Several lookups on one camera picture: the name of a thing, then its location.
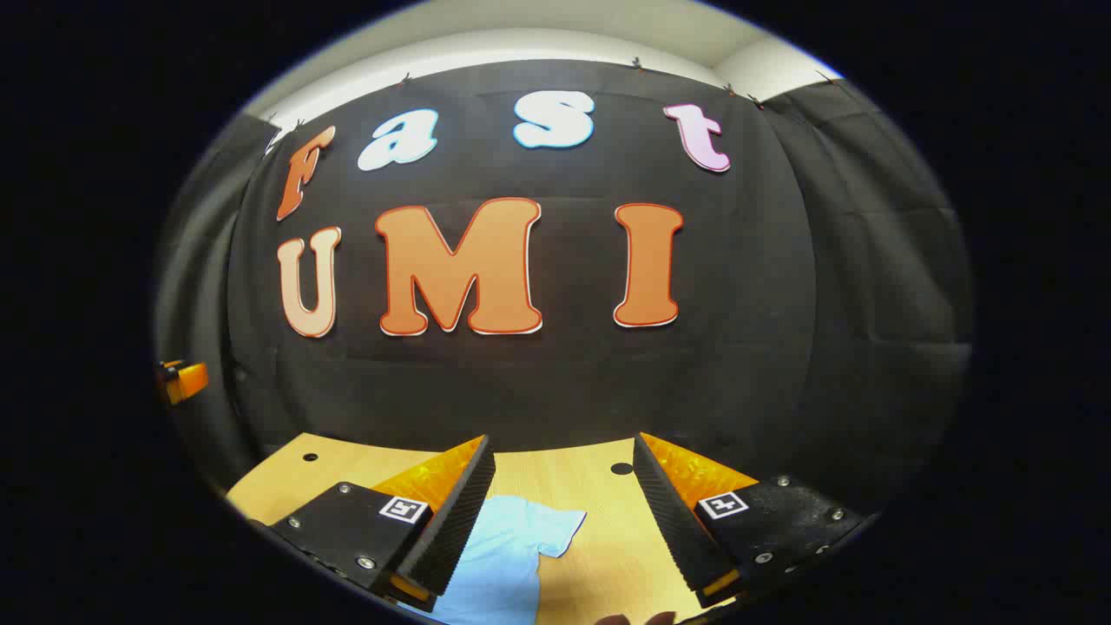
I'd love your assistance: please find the light blue T-shirt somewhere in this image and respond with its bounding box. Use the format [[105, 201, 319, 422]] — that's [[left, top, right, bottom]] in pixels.
[[415, 496, 588, 625]]

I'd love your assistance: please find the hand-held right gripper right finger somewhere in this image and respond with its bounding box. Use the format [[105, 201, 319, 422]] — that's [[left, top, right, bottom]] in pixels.
[[632, 431, 871, 609]]

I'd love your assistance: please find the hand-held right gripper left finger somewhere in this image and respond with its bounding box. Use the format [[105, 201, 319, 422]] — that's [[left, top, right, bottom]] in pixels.
[[265, 434, 497, 614]]

